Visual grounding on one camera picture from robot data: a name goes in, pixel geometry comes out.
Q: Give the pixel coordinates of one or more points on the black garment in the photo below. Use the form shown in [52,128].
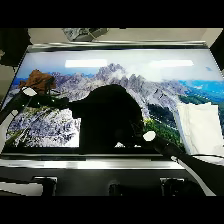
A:
[106,116]

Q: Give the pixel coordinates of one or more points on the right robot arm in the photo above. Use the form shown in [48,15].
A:
[186,163]

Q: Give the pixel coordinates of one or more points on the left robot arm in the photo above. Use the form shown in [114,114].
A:
[43,101]

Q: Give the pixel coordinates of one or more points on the brown garment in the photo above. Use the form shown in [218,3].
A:
[37,80]

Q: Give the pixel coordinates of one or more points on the silver frame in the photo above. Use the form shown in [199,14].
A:
[100,164]

